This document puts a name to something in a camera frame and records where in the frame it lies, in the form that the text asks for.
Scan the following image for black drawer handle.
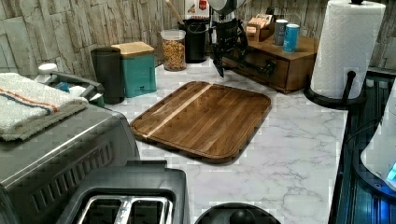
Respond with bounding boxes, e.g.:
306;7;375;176
232;57;277;78

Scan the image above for stainless toaster oven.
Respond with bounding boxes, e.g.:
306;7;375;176
0;105;138;224

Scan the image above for red white box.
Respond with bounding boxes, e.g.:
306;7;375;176
183;0;209;19

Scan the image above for wooden drawer box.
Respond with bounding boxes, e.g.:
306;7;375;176
223;36;318;93

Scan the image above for blue can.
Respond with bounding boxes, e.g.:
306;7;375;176
283;23;300;52

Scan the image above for glass jar of cereal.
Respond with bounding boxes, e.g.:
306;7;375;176
161;30;186;71

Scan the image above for wooden tea bag organizer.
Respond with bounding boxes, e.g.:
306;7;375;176
246;13;275;42

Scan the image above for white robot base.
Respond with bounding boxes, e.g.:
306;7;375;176
361;85;396;190

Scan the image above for black utensil holder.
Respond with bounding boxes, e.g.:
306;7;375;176
178;19;208;63

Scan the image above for grey can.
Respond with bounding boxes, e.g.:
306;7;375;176
273;19;288;46

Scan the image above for teal box with wooden lid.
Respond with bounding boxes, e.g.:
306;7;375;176
113;41;157;98

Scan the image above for wooden cutting board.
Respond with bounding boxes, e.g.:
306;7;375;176
130;81;271;163

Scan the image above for paper towel roll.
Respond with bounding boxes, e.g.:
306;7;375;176
311;0;386;98

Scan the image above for black round knob lid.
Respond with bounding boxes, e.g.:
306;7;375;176
194;203;281;224

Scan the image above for black paper towel stand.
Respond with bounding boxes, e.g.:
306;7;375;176
304;71;367;110

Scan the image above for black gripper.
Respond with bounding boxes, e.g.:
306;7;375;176
210;19;248;77

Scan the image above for striped folded towel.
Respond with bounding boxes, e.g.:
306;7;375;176
0;73;88;141

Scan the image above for white capped bottle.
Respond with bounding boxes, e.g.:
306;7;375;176
35;63;58;83

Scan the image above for black toaster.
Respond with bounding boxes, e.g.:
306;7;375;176
56;161;190;224

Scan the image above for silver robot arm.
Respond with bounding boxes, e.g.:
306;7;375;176
208;0;248;77

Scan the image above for grey caddy handle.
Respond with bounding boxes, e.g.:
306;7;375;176
46;71;105;101

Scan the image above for wooden spoon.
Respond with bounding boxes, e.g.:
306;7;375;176
165;0;185;25

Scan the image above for black round canister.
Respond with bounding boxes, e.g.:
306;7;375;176
91;47;124;105

